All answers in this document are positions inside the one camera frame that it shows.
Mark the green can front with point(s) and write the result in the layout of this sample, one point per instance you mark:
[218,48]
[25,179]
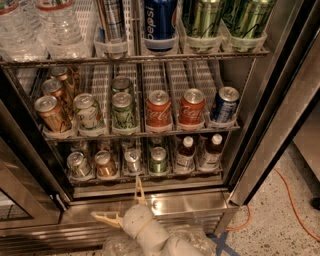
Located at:
[123,112]

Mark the green tall can right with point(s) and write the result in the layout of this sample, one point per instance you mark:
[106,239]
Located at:
[247,18]

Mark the white green can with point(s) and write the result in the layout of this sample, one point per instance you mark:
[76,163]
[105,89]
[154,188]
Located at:
[87,111]

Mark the brown bottle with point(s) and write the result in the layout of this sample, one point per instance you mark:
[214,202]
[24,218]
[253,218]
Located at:
[184,161]
[211,153]

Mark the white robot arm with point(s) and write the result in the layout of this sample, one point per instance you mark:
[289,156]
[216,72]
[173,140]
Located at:
[140,224]

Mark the blue pepsi can middle shelf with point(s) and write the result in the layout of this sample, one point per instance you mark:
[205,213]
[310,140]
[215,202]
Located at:
[225,105]

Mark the gold can front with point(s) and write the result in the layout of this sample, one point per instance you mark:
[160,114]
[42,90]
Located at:
[52,113]

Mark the red coca-cola can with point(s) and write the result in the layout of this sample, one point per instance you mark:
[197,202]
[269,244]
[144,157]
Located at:
[158,108]
[191,105]

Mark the white silver can bottom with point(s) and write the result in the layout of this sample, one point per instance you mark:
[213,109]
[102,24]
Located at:
[133,160]

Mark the clear water bottle right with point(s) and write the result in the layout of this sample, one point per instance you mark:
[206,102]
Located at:
[62,32]

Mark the red coca-cola can left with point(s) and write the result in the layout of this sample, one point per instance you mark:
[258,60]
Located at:
[158,108]

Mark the plaid slim can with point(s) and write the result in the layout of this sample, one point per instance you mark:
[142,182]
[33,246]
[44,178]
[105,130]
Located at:
[113,20]

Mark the brown bottle right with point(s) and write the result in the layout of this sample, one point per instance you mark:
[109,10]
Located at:
[211,153]

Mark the clear water bottle left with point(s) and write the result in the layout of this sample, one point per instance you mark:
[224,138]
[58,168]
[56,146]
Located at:
[18,43]

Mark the stainless steel fridge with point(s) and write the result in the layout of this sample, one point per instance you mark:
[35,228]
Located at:
[272,73]

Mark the glass fridge door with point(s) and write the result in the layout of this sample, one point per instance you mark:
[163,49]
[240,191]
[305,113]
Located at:
[34,197]

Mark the red coca-cola can right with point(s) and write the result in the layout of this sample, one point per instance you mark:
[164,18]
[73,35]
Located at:
[191,105]

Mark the orange can bottom shelf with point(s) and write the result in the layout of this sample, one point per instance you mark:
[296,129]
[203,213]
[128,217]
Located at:
[104,164]

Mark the silver can bottom left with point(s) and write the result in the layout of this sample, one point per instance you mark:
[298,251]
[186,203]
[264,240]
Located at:
[78,164]

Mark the brown bottle left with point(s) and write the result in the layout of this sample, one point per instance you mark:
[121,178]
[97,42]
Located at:
[184,161]

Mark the green can bottom shelf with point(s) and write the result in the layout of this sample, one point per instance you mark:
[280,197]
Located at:
[158,161]

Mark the blue pepsi can top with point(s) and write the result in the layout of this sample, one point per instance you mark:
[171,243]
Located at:
[159,24]

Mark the clear plastic wrap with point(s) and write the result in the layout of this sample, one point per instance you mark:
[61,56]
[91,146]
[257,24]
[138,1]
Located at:
[196,238]

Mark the green tall can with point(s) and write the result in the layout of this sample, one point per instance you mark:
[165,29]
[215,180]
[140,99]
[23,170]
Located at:
[247,18]
[201,18]

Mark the green can behind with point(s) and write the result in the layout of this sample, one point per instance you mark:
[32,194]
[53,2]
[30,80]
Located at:
[122,84]

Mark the gold can middle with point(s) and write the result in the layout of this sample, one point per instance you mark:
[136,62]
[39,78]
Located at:
[56,88]

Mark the gold can back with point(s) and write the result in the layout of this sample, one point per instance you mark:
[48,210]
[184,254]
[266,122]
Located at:
[69,76]

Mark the gold can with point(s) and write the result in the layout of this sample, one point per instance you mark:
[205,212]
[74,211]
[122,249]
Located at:
[56,88]
[69,76]
[52,113]

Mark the blue floor tape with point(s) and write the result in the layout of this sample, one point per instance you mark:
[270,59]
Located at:
[221,245]

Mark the green tall can left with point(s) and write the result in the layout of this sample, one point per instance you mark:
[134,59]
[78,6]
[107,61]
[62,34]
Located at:
[201,18]

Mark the clear water bottle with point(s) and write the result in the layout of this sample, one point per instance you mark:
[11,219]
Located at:
[18,43]
[62,32]

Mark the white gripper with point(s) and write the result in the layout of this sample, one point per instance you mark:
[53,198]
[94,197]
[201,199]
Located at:
[136,219]

